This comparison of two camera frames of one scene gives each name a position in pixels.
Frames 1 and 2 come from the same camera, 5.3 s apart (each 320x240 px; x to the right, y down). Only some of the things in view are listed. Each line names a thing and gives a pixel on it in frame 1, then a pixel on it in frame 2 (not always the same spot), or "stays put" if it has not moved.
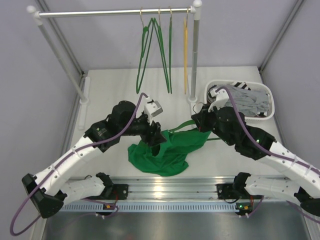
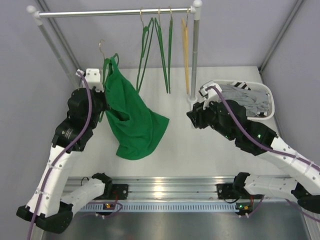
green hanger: (188, 123) → (105, 60)
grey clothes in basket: (249, 102) stays put
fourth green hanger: (170, 49) stays put
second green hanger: (145, 30) stays put
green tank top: (167, 162) → (137, 123)
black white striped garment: (241, 84) stays put
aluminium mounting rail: (179, 187) stays put
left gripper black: (152, 131) → (101, 100)
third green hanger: (160, 38) stays put
